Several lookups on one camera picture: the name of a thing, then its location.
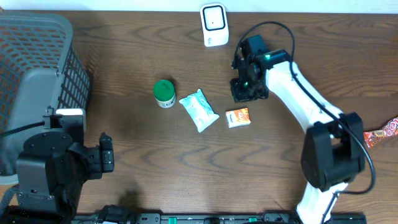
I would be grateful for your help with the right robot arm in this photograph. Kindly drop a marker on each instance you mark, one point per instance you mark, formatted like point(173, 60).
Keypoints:
point(332, 154)

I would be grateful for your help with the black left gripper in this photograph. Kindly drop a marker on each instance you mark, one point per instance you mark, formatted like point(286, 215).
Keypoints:
point(91, 154)

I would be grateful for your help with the green lid white jar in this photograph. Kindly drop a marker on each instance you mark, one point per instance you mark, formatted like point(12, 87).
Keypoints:
point(164, 93)

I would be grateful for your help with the white barcode scanner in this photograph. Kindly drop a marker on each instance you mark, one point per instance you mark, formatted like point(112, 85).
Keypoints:
point(214, 25)

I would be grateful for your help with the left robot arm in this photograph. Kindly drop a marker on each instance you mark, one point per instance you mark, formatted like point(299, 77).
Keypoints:
point(51, 170)

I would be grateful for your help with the orange tissue pack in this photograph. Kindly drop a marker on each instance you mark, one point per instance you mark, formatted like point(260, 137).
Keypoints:
point(238, 117)

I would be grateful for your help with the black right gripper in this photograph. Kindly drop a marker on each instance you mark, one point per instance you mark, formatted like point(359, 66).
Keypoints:
point(239, 96)

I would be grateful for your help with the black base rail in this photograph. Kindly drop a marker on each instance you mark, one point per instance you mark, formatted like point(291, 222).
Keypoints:
point(113, 214)

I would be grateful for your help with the orange red candy bar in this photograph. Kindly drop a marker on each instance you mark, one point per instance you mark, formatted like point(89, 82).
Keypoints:
point(388, 130)

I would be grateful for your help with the grey plastic mesh basket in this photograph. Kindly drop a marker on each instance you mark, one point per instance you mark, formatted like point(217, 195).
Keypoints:
point(40, 70)

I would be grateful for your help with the teal wet wipes pack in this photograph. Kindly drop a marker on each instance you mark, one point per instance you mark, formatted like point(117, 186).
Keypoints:
point(199, 110)

